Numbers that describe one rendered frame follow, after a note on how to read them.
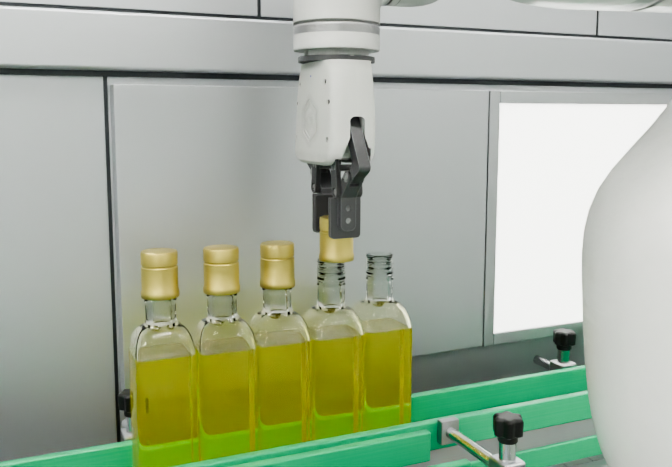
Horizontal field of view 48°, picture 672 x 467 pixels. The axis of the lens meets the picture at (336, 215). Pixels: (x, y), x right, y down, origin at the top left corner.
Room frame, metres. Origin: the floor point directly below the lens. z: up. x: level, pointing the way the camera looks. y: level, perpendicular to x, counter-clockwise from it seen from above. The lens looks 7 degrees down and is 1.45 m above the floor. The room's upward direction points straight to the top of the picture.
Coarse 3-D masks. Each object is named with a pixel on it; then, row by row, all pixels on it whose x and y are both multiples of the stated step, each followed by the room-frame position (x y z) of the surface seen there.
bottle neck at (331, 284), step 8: (320, 264) 0.75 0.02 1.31; (328, 264) 0.75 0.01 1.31; (336, 264) 0.75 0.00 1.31; (344, 264) 0.76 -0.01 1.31; (320, 272) 0.75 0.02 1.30; (328, 272) 0.75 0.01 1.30; (336, 272) 0.75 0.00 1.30; (344, 272) 0.76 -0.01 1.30; (320, 280) 0.75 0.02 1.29; (328, 280) 0.75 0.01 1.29; (336, 280) 0.75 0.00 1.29; (344, 280) 0.76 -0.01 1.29; (320, 288) 0.75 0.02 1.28; (328, 288) 0.75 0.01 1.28; (336, 288) 0.75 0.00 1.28; (344, 288) 0.76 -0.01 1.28; (320, 296) 0.75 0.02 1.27; (328, 296) 0.75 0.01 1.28; (336, 296) 0.75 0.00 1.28; (344, 296) 0.76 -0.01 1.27; (320, 304) 0.75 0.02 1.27; (328, 304) 0.75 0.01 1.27; (336, 304) 0.75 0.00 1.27; (344, 304) 0.76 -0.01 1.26
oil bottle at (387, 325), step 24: (360, 312) 0.77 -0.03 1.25; (384, 312) 0.76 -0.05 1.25; (384, 336) 0.76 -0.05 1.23; (408, 336) 0.77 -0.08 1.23; (384, 360) 0.76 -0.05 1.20; (408, 360) 0.77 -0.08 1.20; (384, 384) 0.76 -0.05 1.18; (408, 384) 0.77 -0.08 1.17; (384, 408) 0.76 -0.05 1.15; (408, 408) 0.77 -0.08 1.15
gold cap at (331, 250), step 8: (320, 224) 0.74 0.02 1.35; (320, 232) 0.74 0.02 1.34; (320, 240) 0.74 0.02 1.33; (328, 240) 0.73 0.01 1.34; (336, 240) 0.73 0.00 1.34; (344, 240) 0.73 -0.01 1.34; (352, 240) 0.74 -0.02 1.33; (320, 248) 0.74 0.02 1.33; (328, 248) 0.73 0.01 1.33; (336, 248) 0.73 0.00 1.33; (344, 248) 0.73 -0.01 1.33; (352, 248) 0.74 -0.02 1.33; (320, 256) 0.74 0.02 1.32; (328, 256) 0.73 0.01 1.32; (336, 256) 0.73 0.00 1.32; (344, 256) 0.73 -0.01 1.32; (352, 256) 0.74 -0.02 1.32
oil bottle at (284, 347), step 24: (264, 312) 0.73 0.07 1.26; (288, 312) 0.73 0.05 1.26; (264, 336) 0.71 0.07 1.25; (288, 336) 0.72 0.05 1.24; (264, 360) 0.70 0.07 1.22; (288, 360) 0.71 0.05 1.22; (264, 384) 0.70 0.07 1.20; (288, 384) 0.71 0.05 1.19; (264, 408) 0.71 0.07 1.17; (288, 408) 0.71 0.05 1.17; (264, 432) 0.70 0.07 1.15; (288, 432) 0.71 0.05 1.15
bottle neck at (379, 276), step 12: (372, 252) 0.80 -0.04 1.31; (384, 252) 0.80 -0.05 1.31; (372, 264) 0.78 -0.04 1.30; (384, 264) 0.77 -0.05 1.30; (372, 276) 0.78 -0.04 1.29; (384, 276) 0.77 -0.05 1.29; (372, 288) 0.78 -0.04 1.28; (384, 288) 0.77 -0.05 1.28; (372, 300) 0.78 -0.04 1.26; (384, 300) 0.77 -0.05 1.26
